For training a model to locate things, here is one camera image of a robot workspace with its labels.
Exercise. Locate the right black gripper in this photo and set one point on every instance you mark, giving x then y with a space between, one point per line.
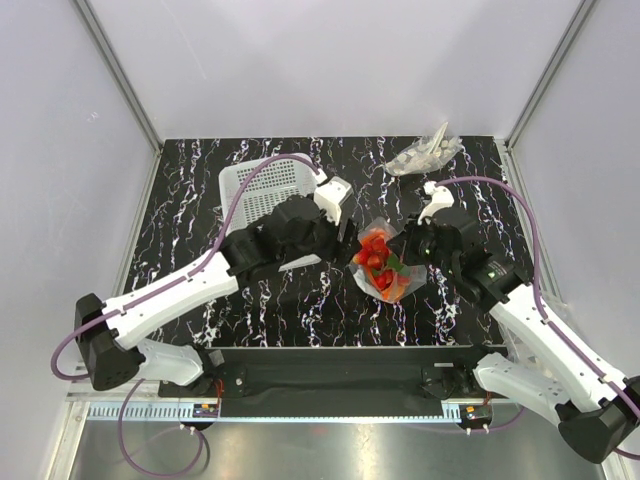
403 242

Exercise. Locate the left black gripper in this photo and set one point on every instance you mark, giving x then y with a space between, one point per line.
336 249

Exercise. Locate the red orange papaya slice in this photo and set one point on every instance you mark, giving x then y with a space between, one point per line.
388 285

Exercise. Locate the red strawberry bunch with leaves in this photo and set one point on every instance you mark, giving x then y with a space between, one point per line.
380 260

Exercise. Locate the clear zip bag orange zipper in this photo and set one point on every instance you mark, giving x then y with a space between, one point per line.
387 265

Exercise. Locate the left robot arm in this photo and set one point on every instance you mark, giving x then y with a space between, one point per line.
114 342

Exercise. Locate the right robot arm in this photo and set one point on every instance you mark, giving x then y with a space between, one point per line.
593 405

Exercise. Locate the clear bag of white pieces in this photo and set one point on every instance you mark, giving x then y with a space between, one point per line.
426 155

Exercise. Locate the white plastic basket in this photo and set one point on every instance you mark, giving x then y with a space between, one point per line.
249 192

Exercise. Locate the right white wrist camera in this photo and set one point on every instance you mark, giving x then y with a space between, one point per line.
440 197

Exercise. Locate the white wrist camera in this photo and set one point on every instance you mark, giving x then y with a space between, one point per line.
331 196
440 197

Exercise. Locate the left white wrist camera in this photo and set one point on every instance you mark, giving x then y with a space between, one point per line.
331 196

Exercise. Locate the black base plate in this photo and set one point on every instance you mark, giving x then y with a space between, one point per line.
394 378

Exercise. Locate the left aluminium frame post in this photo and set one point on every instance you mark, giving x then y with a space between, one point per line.
108 54

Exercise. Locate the aluminium frame post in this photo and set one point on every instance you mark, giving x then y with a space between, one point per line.
108 54
560 53

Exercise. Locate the right aluminium frame post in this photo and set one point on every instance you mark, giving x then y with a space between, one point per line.
560 53

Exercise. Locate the white slotted cable duct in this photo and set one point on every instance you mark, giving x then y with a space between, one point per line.
429 413

